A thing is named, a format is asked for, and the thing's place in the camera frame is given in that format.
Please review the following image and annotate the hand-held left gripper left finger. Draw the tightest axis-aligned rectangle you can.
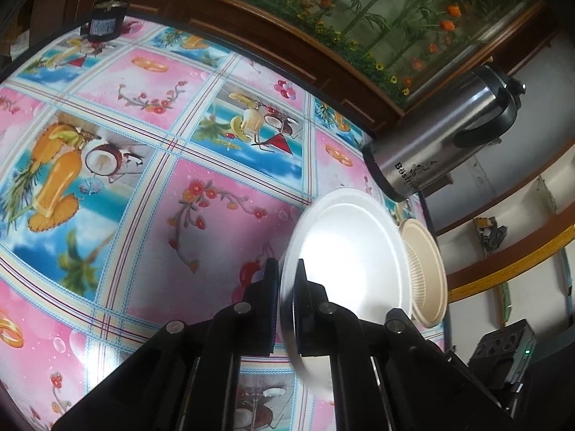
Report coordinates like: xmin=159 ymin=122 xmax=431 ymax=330
xmin=54 ymin=258 xmax=280 ymax=431

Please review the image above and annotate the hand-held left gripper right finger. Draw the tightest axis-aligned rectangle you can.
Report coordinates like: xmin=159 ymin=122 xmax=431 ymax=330
xmin=292 ymin=258 xmax=513 ymax=431

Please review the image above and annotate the white bowl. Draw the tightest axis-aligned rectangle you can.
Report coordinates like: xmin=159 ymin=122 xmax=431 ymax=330
xmin=279 ymin=187 xmax=412 ymax=397

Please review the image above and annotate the cream ribbed bowl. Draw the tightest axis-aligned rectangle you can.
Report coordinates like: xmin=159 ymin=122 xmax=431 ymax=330
xmin=399 ymin=218 xmax=448 ymax=328

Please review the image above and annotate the fruit print tablecloth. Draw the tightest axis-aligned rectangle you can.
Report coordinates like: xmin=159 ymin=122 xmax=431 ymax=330
xmin=0 ymin=13 xmax=446 ymax=431

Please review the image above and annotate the black electronic box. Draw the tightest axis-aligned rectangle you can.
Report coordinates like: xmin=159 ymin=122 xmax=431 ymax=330
xmin=467 ymin=319 xmax=539 ymax=391

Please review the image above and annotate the stainless steel thermos jug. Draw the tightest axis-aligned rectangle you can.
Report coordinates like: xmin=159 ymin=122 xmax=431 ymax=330
xmin=362 ymin=64 xmax=527 ymax=204

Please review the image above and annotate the wooden cabinet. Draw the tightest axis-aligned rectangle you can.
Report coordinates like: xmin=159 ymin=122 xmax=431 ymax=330
xmin=31 ymin=0 xmax=405 ymax=132

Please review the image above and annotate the small black jar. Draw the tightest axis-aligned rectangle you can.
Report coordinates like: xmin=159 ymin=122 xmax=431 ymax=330
xmin=81 ymin=1 xmax=131 ymax=42

